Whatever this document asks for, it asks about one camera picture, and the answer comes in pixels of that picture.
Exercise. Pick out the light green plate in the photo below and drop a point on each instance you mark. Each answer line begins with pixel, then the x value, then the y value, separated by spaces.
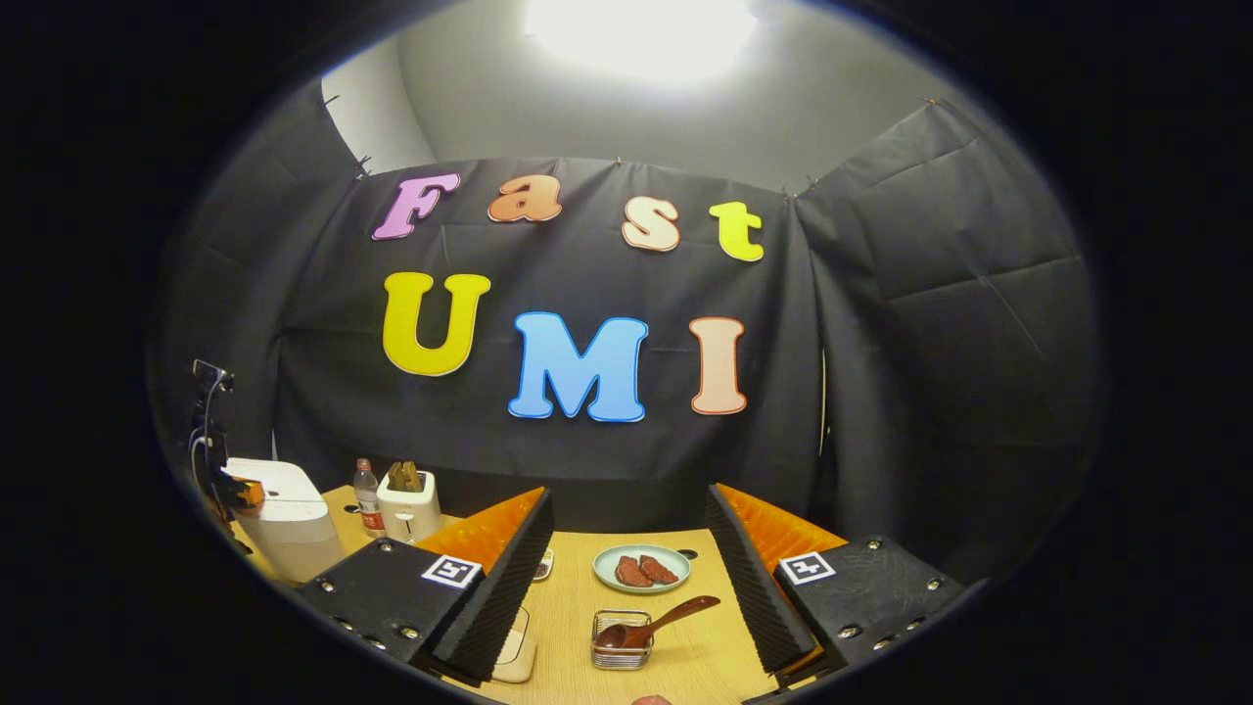
pixel 605 576

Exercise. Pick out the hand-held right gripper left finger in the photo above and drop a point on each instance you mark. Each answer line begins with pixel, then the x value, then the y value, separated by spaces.
pixel 509 587

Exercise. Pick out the brown wooden spoon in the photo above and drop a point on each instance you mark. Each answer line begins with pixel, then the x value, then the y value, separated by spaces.
pixel 685 611

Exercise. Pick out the brown bread slices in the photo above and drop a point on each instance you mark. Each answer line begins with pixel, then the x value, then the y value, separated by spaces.
pixel 404 478

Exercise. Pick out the reddish brown meat slice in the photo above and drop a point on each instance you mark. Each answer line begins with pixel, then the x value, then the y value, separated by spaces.
pixel 632 573
pixel 659 570

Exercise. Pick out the white rice cooker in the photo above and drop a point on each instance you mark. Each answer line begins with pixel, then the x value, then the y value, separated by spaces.
pixel 294 534

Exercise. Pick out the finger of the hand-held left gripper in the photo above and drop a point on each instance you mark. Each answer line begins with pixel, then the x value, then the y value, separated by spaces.
pixel 250 492

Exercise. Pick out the cream rounded board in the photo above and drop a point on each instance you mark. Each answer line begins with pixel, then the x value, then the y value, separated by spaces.
pixel 514 658

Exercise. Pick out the black backdrop cloth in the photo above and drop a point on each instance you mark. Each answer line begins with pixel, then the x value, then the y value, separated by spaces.
pixel 587 460

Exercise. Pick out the white toaster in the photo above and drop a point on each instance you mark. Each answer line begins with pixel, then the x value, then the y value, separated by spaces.
pixel 411 516

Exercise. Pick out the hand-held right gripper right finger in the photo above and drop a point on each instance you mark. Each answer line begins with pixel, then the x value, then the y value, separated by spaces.
pixel 749 587

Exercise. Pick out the white divided grain dish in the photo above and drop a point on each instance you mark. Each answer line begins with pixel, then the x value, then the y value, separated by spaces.
pixel 543 566

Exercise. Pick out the clear plastic water bottle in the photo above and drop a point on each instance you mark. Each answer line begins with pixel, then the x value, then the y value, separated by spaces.
pixel 369 509

